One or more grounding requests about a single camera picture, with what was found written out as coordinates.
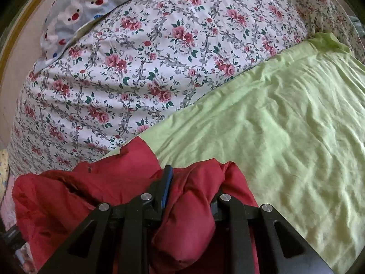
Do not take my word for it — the grey bear print pillow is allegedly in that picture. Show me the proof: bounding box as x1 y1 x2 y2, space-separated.
34 0 130 73

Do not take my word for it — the rose floral white duvet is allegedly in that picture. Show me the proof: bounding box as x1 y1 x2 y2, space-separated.
8 0 364 177

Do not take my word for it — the yellow floral pillow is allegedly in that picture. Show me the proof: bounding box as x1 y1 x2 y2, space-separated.
0 149 9 200

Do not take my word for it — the red quilted puffer jacket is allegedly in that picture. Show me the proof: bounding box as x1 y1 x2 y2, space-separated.
12 137 257 273

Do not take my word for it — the light green bed sheet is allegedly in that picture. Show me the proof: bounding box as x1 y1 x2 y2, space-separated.
102 32 365 274

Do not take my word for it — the gold framed wall picture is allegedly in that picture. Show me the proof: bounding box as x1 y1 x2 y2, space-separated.
1 0 42 78

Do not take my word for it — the pink blanket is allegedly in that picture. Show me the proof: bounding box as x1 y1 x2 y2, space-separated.
1 175 16 231

